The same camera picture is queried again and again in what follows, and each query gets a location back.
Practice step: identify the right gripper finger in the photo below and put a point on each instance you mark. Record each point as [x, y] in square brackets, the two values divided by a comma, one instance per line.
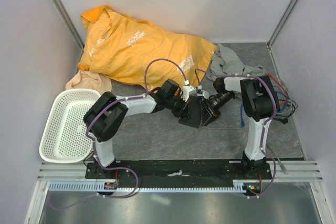
[204, 113]
[208, 119]

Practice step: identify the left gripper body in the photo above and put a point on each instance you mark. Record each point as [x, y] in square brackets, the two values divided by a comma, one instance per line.
[178, 103]

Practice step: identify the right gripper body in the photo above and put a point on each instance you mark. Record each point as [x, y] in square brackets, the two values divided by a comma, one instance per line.
[213, 105]

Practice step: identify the black network switch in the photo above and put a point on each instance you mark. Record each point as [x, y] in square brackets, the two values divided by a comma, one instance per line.
[194, 113]

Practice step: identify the orange printed t-shirt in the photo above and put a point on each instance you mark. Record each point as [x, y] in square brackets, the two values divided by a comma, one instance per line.
[138, 52]

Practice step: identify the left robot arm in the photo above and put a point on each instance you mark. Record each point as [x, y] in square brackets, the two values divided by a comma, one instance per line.
[106, 115]

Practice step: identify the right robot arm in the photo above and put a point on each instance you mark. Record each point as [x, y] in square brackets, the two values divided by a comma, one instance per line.
[260, 104]

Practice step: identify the grey t-shirt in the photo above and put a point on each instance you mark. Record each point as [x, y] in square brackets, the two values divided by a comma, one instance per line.
[226, 61]

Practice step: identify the beige cloth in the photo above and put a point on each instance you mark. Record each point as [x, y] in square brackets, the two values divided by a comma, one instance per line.
[90, 80]

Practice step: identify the white perforated plastic basket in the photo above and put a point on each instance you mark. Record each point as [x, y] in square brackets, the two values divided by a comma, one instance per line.
[64, 138]

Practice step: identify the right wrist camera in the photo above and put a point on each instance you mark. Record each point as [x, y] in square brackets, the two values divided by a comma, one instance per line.
[203, 94]

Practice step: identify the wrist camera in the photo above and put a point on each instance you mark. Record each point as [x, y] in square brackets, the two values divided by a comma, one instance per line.
[203, 94]
[187, 91]

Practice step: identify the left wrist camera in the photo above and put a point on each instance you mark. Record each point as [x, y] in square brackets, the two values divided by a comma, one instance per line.
[187, 91]

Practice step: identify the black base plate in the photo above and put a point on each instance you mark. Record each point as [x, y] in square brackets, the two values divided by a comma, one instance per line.
[197, 172]

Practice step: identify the grey slotted cable duct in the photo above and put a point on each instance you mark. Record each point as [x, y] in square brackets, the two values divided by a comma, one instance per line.
[104, 187]

